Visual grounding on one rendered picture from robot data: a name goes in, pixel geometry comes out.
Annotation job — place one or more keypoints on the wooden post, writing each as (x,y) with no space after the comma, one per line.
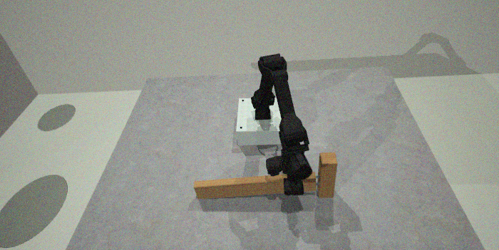
(327,174)

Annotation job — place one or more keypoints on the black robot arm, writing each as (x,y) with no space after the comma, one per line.
(274,72)

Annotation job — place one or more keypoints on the wooden side rail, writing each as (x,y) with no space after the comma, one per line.
(243,186)

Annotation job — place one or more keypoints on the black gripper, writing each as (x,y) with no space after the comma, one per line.
(292,186)

